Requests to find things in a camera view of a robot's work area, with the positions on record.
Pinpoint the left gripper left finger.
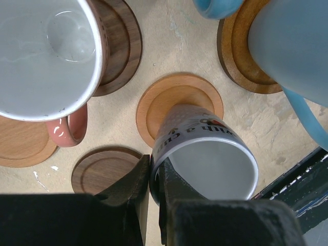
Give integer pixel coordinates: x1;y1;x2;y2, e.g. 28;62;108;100
1;155;150;245

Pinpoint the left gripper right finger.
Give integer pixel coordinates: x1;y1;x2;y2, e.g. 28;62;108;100
159;159;305;245

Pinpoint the dark brown coaster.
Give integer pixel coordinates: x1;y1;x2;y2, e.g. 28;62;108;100
71;146;142;195

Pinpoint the grey blue mug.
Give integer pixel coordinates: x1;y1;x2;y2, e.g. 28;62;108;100
150;104;259;203

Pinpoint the light wood coaster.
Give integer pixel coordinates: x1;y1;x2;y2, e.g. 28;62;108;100
1;116;57;168

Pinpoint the orange terracotta coaster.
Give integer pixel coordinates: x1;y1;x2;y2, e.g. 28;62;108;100
136;72;224;147

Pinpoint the brown red mug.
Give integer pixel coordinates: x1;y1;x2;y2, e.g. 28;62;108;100
1;1;109;147

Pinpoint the dark walnut coaster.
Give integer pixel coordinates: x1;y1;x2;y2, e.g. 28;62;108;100
87;1;142;96

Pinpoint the light blue tall mug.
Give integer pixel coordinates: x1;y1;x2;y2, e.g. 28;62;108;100
248;1;327;150

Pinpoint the teal mug white inside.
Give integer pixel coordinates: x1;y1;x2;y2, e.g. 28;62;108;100
193;0;243;20

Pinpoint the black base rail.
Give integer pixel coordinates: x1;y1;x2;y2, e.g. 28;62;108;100
253;147;327;236

